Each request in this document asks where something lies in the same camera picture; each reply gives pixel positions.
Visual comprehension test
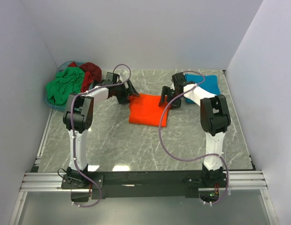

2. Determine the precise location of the green t shirt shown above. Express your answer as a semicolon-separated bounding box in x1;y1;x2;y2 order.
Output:
46;67;85;106

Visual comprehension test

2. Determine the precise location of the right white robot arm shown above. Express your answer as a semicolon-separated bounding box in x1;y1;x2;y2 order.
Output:
158;72;231;187

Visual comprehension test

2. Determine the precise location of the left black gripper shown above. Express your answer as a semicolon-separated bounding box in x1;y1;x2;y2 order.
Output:
113;79;140;105

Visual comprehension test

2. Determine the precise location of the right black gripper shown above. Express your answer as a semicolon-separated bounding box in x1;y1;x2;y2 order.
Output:
158;86;182;110

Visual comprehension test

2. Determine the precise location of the folded blue t shirt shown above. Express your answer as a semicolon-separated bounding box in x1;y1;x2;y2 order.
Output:
184;74;220;105

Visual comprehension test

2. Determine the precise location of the blue plastic basket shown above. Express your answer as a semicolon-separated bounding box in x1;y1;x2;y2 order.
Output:
44;61;84;112

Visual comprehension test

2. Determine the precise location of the dark red t shirt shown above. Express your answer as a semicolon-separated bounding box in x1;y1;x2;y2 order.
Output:
68;62;102;92

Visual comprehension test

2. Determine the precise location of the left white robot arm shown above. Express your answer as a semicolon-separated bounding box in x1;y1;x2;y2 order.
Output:
63;72;139;188

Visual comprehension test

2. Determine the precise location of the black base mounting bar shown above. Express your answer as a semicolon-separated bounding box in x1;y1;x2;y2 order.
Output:
61;170;227;202

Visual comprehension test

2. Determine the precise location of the aluminium frame rail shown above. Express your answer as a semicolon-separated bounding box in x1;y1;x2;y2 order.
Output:
18;170;279;225

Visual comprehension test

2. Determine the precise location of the orange t shirt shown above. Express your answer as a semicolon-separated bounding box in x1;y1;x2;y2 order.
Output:
129;94;167;127

